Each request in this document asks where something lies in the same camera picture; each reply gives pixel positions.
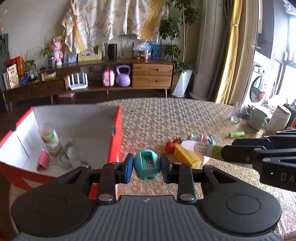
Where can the orange snack box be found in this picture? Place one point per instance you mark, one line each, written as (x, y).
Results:
(11, 78)

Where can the red orange toy figure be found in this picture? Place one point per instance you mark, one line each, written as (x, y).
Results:
(170, 146)

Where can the pink folded card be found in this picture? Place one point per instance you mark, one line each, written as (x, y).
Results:
(43, 161)

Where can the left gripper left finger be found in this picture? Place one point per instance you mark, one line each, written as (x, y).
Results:
(111, 175)

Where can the pink doll figure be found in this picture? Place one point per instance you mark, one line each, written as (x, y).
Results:
(56, 45)

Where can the small potted plant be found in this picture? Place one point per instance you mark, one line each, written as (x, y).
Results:
(47, 51)

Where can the plastic bag of fruit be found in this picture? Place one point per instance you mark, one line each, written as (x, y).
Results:
(141, 50)

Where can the green label plastic jar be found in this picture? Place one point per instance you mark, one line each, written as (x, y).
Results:
(50, 139)

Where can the small green tube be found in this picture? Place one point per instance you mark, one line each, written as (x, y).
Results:
(236, 134)

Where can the washing machine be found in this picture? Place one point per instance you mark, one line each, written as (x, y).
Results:
(259, 86)

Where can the purple kettlebell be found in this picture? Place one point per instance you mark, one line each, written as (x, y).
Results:
(123, 79)

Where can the blue gift bag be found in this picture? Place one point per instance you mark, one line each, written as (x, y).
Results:
(155, 50)

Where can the pink heart-shaped box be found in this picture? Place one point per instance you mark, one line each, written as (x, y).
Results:
(204, 158)

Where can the black cylindrical speaker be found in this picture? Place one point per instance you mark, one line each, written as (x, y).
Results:
(112, 51)

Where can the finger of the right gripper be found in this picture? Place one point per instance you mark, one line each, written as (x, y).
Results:
(240, 154)
(281, 139)

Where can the yellow small box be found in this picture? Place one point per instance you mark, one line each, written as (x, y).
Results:
(184, 156)

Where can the tall potted tree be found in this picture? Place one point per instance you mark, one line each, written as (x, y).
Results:
(174, 29)

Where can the green ceramic mug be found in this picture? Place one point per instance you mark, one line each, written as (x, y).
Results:
(257, 119)

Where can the white thermos pitcher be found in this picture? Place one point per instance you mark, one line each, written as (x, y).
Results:
(279, 119)

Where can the wooden TV cabinet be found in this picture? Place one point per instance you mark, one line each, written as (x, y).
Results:
(150, 74)

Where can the clear drinking glass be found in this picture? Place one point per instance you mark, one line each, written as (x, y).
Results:
(237, 113)

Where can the clear plastic cup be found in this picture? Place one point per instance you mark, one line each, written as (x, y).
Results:
(76, 154)

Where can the red cardboard storage box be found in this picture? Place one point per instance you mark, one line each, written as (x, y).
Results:
(95, 129)

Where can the teal round pencil sharpener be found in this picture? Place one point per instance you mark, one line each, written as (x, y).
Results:
(147, 165)

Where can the cream picture frame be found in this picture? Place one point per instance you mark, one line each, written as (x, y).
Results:
(92, 54)

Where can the yellow curtain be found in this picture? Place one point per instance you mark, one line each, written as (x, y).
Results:
(226, 79)

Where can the green orange pen holder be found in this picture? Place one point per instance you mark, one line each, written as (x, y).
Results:
(292, 109)

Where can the white green tube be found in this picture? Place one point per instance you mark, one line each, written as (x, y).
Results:
(211, 151)

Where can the white wifi router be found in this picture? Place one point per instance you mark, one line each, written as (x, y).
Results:
(77, 81)

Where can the floral hanging cloth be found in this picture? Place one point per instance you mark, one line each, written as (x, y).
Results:
(91, 23)

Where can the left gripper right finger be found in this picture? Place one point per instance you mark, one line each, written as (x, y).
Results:
(180, 174)

